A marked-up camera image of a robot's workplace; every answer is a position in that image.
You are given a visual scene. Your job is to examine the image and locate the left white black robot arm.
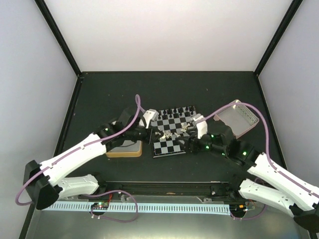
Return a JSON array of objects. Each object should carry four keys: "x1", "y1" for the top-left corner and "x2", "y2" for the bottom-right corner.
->
[{"x1": 23, "y1": 109, "x2": 158, "y2": 210}]

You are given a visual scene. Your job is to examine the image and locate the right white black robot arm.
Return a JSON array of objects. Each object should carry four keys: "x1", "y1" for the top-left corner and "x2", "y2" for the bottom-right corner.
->
[{"x1": 176, "y1": 125, "x2": 319, "y2": 233}]

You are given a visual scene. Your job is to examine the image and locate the small green circuit board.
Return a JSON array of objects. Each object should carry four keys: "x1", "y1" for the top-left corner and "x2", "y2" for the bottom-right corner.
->
[{"x1": 91, "y1": 202, "x2": 109, "y2": 210}]

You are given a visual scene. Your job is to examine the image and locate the gold metal tin tray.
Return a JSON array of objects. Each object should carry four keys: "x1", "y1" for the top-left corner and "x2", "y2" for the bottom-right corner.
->
[{"x1": 106, "y1": 140, "x2": 142, "y2": 158}]

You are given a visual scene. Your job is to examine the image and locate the black and silver chessboard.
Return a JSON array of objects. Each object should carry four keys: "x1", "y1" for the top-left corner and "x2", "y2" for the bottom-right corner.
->
[{"x1": 152, "y1": 105, "x2": 196, "y2": 158}]

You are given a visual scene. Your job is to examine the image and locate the pink metal tin tray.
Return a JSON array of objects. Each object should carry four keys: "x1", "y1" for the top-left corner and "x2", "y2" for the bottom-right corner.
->
[{"x1": 213, "y1": 105, "x2": 259, "y2": 139}]

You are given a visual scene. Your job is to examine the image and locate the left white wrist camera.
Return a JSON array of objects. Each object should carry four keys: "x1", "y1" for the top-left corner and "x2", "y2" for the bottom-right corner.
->
[{"x1": 143, "y1": 109, "x2": 159, "y2": 128}]

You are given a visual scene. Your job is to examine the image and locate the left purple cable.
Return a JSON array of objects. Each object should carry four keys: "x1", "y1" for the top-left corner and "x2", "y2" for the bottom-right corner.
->
[{"x1": 15, "y1": 94, "x2": 150, "y2": 206}]

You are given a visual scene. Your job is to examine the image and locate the light blue cable duct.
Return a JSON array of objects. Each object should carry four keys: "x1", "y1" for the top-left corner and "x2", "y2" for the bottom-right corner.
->
[{"x1": 46, "y1": 201, "x2": 230, "y2": 216}]

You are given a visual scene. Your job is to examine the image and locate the purple cable loop front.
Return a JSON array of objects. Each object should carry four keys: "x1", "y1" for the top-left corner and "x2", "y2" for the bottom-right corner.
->
[{"x1": 90, "y1": 190, "x2": 138, "y2": 224}]

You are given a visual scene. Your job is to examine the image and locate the black aluminium frame left post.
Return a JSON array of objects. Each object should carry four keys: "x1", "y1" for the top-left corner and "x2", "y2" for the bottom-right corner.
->
[{"x1": 34, "y1": 0, "x2": 82, "y2": 77}]

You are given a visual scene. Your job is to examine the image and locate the black aluminium frame post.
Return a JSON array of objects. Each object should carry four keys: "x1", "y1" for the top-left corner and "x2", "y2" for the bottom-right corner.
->
[
  {"x1": 34, "y1": 0, "x2": 82, "y2": 77},
  {"x1": 254, "y1": 0, "x2": 303, "y2": 77}
]

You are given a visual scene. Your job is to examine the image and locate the black aluminium frame right post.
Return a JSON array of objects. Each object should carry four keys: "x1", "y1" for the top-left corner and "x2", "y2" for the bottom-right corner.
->
[{"x1": 254, "y1": 0, "x2": 303, "y2": 77}]

